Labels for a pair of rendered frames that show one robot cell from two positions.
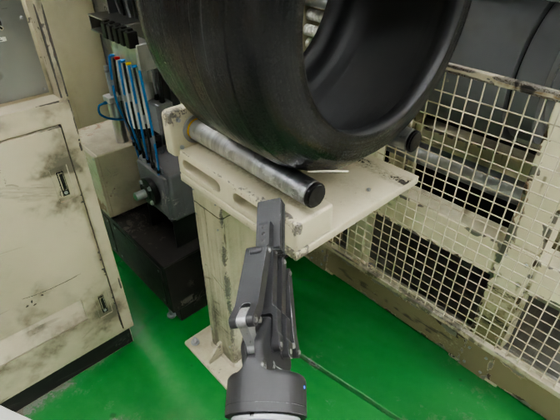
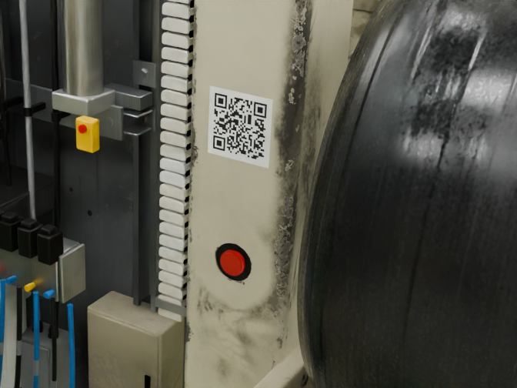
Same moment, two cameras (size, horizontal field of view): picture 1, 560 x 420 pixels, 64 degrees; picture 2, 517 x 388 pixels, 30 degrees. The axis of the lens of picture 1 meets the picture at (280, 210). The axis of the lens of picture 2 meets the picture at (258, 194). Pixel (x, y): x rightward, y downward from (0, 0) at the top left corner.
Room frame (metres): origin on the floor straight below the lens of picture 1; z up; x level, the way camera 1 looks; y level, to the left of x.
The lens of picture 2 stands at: (0.05, 0.49, 1.56)
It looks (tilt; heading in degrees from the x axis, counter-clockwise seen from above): 24 degrees down; 341
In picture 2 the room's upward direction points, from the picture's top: 3 degrees clockwise
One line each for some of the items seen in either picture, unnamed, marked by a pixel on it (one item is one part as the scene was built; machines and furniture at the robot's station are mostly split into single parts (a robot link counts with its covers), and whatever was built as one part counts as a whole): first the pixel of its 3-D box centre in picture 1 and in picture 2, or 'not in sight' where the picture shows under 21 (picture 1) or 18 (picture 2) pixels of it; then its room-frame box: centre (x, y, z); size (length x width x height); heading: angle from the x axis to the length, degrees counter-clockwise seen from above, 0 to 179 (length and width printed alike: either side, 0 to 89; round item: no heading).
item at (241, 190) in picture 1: (247, 186); not in sight; (0.73, 0.06, 0.83); 0.36 x 0.09 x 0.06; 43
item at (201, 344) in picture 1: (237, 342); not in sight; (1.00, 0.15, 0.02); 0.27 x 0.27 x 0.04; 43
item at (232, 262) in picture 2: not in sight; (235, 261); (0.96, 0.19, 1.06); 0.03 x 0.02 x 0.03; 43
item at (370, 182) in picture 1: (298, 177); not in sight; (0.82, -0.04, 0.80); 0.37 x 0.36 x 0.02; 133
